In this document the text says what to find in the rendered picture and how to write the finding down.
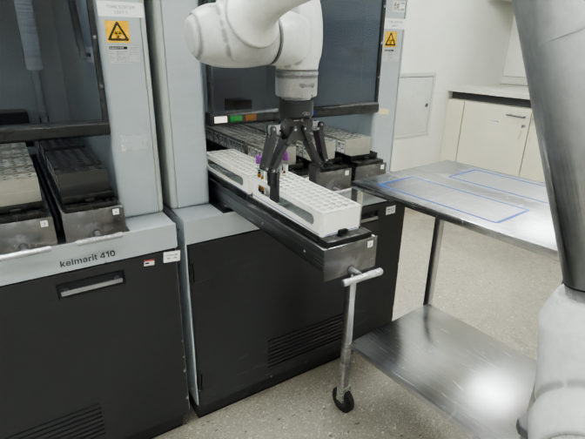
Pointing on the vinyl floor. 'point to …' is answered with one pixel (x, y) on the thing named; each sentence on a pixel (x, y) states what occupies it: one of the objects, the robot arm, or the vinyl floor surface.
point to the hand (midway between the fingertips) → (294, 187)
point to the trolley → (416, 361)
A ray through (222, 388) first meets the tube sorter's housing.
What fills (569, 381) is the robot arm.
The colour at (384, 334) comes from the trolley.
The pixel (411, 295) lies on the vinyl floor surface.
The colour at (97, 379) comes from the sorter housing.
